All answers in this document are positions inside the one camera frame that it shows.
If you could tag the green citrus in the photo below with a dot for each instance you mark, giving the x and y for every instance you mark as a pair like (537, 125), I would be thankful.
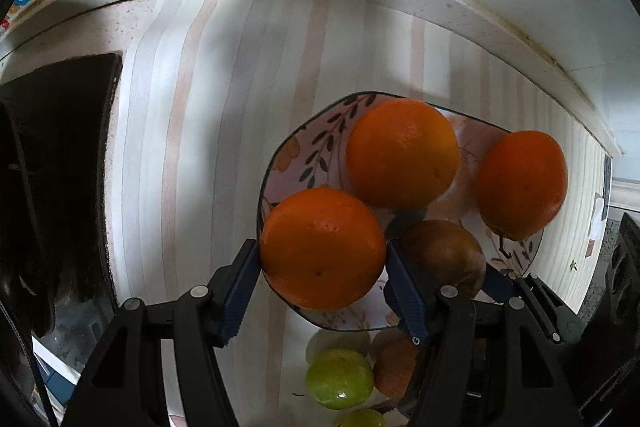
(365, 419)
(340, 379)

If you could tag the striped table mat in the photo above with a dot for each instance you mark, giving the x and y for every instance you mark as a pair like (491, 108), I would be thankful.
(200, 107)

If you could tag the black appliance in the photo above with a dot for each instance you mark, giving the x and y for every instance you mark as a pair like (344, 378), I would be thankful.
(60, 157)

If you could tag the small tangerine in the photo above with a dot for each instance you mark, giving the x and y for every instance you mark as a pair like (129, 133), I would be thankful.
(392, 367)

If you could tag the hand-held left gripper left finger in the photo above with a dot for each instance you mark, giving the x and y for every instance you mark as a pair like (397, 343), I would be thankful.
(239, 294)

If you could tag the floral ceramic bowl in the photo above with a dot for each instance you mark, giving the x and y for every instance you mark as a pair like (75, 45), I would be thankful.
(310, 147)

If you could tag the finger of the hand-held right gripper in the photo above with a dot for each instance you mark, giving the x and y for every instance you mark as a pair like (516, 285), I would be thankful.
(497, 284)

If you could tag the brown kiwi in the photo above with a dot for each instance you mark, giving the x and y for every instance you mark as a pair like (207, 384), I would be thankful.
(440, 252)

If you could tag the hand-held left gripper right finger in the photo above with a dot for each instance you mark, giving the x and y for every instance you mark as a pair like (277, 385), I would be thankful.
(406, 299)

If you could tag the orange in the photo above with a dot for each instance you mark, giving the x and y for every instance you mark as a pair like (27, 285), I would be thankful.
(320, 247)
(520, 182)
(400, 152)

